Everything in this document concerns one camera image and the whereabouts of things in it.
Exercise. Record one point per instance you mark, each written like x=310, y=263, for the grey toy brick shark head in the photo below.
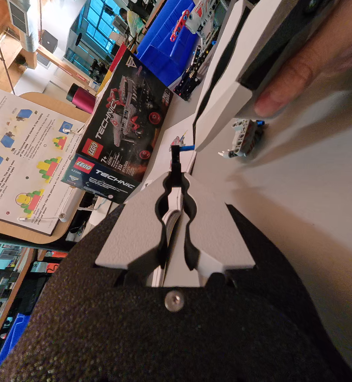
x=244, y=137

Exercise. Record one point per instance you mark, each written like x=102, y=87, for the black toy brick frame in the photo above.
x=176, y=167

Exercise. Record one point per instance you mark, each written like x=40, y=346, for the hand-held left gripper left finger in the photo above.
x=134, y=232

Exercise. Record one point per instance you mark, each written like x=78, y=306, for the black printed toy set box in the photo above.
x=119, y=119

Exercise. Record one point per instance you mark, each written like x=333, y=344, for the black square box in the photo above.
x=49, y=41

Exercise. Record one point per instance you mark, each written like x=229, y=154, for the toy brick instruction booklet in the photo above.
x=164, y=143

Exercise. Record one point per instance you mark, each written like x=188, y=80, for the magenta drinks bottle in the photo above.
x=83, y=100

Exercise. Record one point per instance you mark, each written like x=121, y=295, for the printed instruction sheet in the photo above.
x=21, y=149

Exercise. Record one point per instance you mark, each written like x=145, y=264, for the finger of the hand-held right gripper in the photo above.
x=223, y=119
x=220, y=53

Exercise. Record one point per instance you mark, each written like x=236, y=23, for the blue storage bin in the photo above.
x=161, y=44

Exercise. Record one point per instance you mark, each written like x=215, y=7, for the blue toy brick pin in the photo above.
x=188, y=147

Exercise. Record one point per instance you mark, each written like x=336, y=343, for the person's right hand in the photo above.
x=313, y=65

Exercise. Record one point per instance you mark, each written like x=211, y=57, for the black grey toy brick chassis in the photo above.
x=191, y=80

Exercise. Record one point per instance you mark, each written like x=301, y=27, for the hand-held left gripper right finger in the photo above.
x=217, y=235

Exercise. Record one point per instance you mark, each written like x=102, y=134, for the blue plastic crate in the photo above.
x=12, y=337

